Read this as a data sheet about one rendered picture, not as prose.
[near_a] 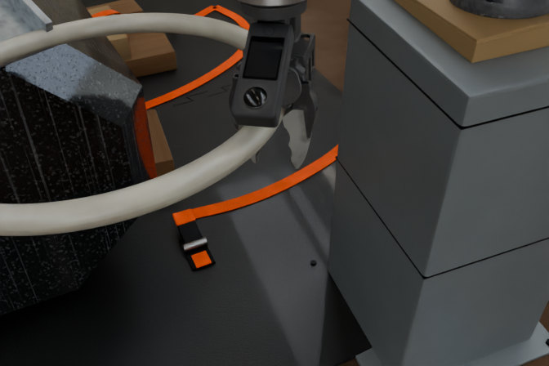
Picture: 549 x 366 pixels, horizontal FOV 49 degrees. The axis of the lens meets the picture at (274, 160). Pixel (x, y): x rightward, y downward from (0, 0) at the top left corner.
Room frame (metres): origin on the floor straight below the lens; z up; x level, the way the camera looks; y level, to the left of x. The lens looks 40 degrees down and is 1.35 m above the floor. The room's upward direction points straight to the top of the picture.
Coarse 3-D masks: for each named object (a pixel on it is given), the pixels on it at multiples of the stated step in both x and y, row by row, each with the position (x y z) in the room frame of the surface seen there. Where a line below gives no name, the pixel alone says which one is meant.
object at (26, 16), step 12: (0, 0) 0.90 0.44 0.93; (12, 0) 0.88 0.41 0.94; (24, 0) 0.85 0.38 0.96; (0, 12) 0.88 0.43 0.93; (12, 12) 0.88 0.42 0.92; (24, 12) 0.86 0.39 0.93; (36, 12) 0.83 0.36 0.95; (0, 24) 0.85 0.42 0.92; (12, 24) 0.85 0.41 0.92; (24, 24) 0.86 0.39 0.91; (36, 24) 0.83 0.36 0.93; (48, 24) 0.81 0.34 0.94; (0, 36) 0.82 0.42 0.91; (12, 36) 0.83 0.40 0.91; (48, 48) 0.82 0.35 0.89; (12, 60) 0.78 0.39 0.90
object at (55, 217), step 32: (32, 32) 0.81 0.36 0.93; (64, 32) 0.82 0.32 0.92; (96, 32) 0.83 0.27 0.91; (128, 32) 0.84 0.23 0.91; (160, 32) 0.84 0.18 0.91; (192, 32) 0.82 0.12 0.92; (224, 32) 0.78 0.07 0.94; (0, 64) 0.76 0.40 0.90; (256, 128) 0.51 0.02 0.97; (224, 160) 0.46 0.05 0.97; (128, 192) 0.41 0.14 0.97; (160, 192) 0.42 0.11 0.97; (192, 192) 0.43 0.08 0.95; (0, 224) 0.38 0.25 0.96; (32, 224) 0.38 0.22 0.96; (64, 224) 0.38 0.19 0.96; (96, 224) 0.39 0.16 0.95
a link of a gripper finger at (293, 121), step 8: (288, 112) 0.56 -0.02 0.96; (296, 112) 0.56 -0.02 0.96; (288, 120) 0.56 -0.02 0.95; (296, 120) 0.56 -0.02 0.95; (304, 120) 0.55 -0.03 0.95; (288, 128) 0.56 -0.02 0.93; (296, 128) 0.56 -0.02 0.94; (304, 128) 0.55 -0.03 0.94; (296, 136) 0.55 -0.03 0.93; (304, 136) 0.55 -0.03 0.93; (288, 144) 0.56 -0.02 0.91; (296, 144) 0.55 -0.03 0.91; (304, 144) 0.55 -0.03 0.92; (296, 152) 0.55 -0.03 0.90; (304, 152) 0.55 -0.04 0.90; (296, 160) 0.55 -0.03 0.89; (296, 168) 0.56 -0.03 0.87
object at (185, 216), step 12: (180, 216) 1.27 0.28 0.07; (192, 216) 1.28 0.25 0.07; (180, 228) 1.24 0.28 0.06; (192, 228) 1.24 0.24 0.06; (180, 240) 1.22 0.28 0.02; (192, 240) 1.20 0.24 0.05; (204, 240) 1.20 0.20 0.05; (192, 252) 1.17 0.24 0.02; (204, 252) 1.17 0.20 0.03; (192, 264) 1.13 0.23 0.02; (204, 264) 1.13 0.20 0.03
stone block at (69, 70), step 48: (48, 0) 1.36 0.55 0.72; (96, 48) 1.24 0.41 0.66; (0, 96) 0.99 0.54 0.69; (48, 96) 1.02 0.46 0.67; (96, 96) 1.09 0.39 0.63; (0, 144) 0.97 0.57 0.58; (48, 144) 1.01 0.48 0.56; (96, 144) 1.05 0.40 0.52; (144, 144) 1.15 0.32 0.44; (0, 192) 0.96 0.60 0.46; (48, 192) 1.00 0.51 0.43; (96, 192) 1.04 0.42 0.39; (0, 240) 0.94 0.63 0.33; (48, 240) 0.98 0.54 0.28; (96, 240) 1.03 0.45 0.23; (0, 288) 0.93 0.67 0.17; (48, 288) 0.97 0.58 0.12
